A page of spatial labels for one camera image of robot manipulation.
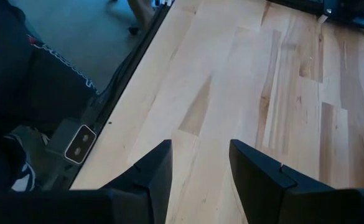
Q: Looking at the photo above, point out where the white table edge bracket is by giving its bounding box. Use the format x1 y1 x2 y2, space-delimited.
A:
46 118 98 166

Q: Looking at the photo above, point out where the black metal table frame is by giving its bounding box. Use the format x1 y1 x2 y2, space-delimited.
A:
41 0 175 191

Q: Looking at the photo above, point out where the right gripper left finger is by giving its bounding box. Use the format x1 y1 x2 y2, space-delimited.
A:
0 139 174 224

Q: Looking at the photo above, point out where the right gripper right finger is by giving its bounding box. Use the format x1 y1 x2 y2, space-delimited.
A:
228 139 364 224

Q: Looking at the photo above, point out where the person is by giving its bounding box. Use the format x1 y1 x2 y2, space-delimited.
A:
126 0 156 31
0 0 100 194

